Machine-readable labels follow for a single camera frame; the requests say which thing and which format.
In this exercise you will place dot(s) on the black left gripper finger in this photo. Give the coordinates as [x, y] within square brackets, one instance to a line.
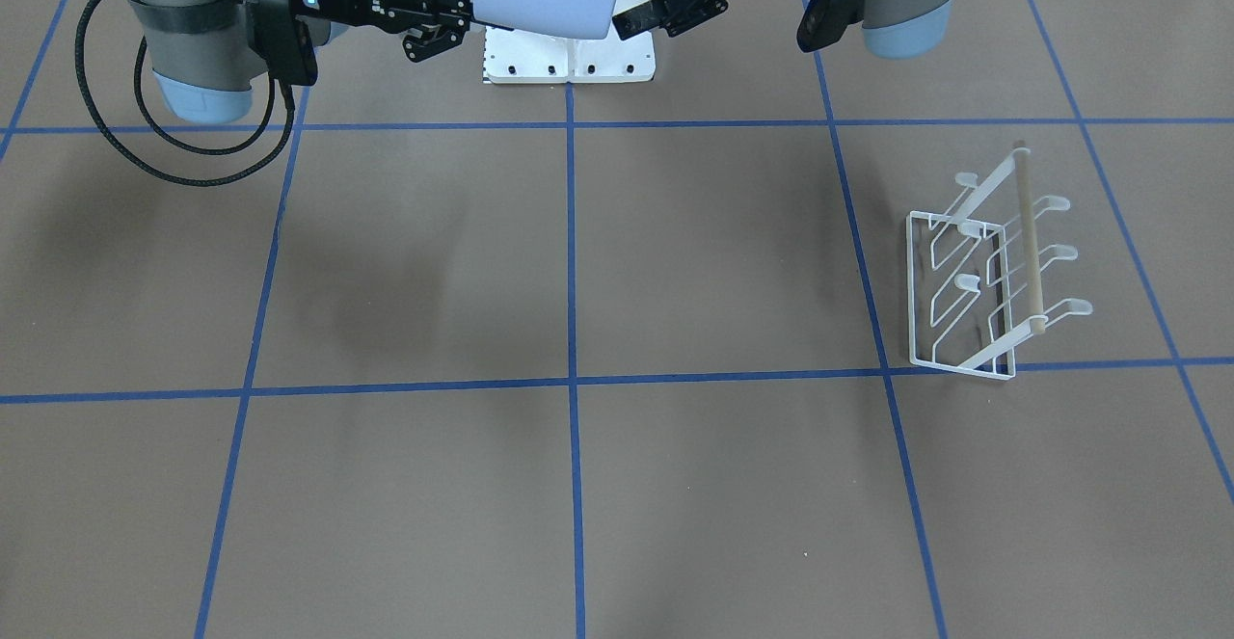
[676, 17]

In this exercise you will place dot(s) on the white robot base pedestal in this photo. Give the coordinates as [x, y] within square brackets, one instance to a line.
[519, 57]

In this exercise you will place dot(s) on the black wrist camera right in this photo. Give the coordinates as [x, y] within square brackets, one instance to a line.
[282, 41]

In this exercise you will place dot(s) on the white wire cup holder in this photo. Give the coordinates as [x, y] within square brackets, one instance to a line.
[975, 273]

